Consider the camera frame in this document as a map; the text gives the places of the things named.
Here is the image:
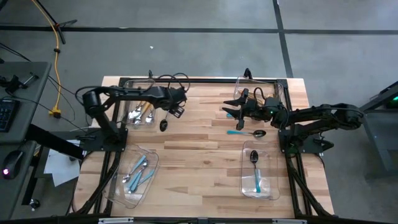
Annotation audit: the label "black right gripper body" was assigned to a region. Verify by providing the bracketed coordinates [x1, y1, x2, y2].
[236, 88, 282, 131]

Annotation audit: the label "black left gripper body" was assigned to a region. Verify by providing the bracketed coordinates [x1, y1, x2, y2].
[154, 86, 185, 119]

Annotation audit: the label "clear plastic bin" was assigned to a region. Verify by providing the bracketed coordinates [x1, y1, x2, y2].
[233, 75, 284, 108]
[239, 139, 281, 201]
[102, 143, 160, 209]
[123, 78, 157, 127]

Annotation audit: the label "black support beam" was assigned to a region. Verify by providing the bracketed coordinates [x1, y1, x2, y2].
[26, 124, 85, 160]

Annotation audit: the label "grey metal cart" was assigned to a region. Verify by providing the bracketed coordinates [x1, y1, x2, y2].
[344, 80, 398, 181]

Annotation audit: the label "black tripod stand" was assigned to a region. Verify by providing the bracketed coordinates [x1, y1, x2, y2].
[30, 0, 78, 45]

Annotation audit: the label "white paper sheets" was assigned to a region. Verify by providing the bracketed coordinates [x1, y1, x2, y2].
[42, 139, 82, 188]

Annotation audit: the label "grey desk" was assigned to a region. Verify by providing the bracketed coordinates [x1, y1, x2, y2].
[0, 60, 52, 220]

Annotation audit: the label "black desk clamp device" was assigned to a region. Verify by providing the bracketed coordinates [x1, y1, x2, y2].
[0, 71, 40, 91]

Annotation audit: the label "black keyboard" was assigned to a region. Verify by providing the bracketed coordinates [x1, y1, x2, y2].
[0, 98, 20, 134]

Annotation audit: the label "black computer mouse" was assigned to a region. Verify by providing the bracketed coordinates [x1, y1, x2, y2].
[1, 149, 25, 180]

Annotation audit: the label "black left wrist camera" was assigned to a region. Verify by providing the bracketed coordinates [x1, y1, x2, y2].
[172, 86, 188, 104]

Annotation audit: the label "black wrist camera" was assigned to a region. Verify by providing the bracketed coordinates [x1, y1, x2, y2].
[264, 96, 279, 108]
[172, 86, 188, 104]

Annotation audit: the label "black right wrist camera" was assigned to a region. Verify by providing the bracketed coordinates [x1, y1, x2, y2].
[264, 96, 279, 108]

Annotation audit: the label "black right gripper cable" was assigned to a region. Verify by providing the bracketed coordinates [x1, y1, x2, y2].
[253, 86, 267, 104]

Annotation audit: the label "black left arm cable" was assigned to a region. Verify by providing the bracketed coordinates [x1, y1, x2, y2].
[157, 72, 190, 93]

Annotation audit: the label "yellow extension cable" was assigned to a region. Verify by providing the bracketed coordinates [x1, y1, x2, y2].
[30, 0, 63, 119]

